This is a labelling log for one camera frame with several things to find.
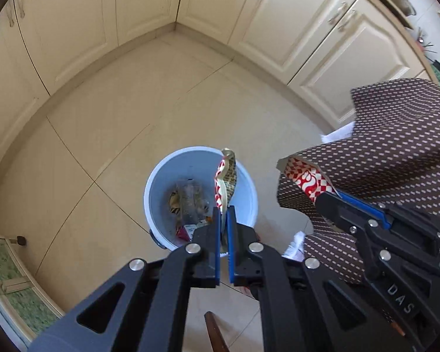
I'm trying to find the red white checkered wrapper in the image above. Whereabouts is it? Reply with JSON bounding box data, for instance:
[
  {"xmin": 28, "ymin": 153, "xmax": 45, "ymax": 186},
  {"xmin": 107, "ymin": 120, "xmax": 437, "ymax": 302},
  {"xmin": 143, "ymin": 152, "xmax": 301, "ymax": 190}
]
[{"xmin": 283, "ymin": 157, "xmax": 340, "ymax": 204}]

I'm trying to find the red white patterned wrapper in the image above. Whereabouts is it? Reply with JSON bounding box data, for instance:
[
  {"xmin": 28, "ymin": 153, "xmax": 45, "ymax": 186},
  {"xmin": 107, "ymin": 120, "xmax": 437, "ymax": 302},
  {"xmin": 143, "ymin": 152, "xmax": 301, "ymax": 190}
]
[{"xmin": 213, "ymin": 148, "xmax": 240, "ymax": 258}]

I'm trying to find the pink utensil holder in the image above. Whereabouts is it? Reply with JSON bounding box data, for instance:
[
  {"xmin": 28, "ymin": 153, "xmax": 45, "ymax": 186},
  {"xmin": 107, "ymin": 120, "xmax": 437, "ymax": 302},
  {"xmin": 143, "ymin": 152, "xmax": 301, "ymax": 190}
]
[{"xmin": 415, "ymin": 27, "xmax": 436, "ymax": 57}]

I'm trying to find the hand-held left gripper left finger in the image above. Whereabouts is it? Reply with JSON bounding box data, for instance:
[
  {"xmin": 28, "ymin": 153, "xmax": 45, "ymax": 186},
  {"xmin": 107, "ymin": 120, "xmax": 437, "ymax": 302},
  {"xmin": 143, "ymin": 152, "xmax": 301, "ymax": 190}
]
[{"xmin": 27, "ymin": 206, "xmax": 223, "ymax": 352}]

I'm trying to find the white crumpled tissue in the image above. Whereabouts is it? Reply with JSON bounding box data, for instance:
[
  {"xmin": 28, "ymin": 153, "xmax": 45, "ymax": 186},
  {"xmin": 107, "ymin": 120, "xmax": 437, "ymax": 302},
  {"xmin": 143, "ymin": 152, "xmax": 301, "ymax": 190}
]
[{"xmin": 282, "ymin": 231, "xmax": 306, "ymax": 261}]

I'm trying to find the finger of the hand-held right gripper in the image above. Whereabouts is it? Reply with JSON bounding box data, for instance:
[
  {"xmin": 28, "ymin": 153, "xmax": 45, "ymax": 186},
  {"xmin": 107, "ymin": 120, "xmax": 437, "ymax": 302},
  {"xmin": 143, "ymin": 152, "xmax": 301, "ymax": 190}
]
[
  {"xmin": 316, "ymin": 191, "xmax": 440, "ymax": 276},
  {"xmin": 338, "ymin": 190, "xmax": 440, "ymax": 243}
]

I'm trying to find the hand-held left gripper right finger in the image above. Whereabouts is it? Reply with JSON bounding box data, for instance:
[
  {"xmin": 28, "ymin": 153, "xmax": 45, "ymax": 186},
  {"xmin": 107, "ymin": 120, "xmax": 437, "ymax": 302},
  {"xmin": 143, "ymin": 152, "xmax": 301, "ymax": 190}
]
[{"xmin": 226, "ymin": 206, "xmax": 416, "ymax": 352}]

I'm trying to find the cream kitchen cabinet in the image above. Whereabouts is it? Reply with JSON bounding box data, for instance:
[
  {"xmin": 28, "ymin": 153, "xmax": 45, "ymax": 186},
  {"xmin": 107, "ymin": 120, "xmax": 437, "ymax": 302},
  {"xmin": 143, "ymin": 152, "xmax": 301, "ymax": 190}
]
[
  {"xmin": 176, "ymin": 0, "xmax": 431, "ymax": 127},
  {"xmin": 0, "ymin": 0, "xmax": 187, "ymax": 169}
]

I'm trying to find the brown dotted tablecloth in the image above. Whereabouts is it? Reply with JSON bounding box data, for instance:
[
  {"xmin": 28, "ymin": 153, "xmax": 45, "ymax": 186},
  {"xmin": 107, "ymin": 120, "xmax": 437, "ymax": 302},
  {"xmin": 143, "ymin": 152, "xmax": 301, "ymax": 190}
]
[{"xmin": 277, "ymin": 78, "xmax": 440, "ymax": 287}]

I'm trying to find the green frosted glass door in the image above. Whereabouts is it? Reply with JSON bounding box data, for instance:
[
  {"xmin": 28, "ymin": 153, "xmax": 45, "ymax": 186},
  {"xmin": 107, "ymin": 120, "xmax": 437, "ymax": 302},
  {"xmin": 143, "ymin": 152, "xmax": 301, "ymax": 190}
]
[{"xmin": 0, "ymin": 233, "xmax": 66, "ymax": 349}]

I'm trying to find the light blue plastic bucket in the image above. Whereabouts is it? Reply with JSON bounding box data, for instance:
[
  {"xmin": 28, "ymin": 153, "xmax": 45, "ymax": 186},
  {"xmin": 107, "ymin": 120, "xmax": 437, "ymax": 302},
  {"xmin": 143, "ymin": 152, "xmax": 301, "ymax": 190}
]
[{"xmin": 144, "ymin": 147, "xmax": 259, "ymax": 253}]

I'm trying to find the clear plastic bag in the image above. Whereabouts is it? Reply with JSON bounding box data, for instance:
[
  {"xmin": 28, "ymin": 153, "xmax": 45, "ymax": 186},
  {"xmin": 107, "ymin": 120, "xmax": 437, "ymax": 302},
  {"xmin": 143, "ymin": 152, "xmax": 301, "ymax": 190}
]
[{"xmin": 176, "ymin": 179, "xmax": 211, "ymax": 225}]

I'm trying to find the white paper sheet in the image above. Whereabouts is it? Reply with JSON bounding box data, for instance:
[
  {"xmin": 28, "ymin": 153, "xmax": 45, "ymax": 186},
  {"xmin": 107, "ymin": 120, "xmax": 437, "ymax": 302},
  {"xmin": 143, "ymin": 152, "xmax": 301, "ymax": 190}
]
[{"xmin": 321, "ymin": 120, "xmax": 355, "ymax": 143}]

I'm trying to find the brown wooden chair leg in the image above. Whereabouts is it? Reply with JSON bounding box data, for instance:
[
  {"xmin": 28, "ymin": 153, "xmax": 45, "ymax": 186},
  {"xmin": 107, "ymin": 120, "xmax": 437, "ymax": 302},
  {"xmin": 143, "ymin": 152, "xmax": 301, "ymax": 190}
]
[{"xmin": 204, "ymin": 312, "xmax": 229, "ymax": 352}]

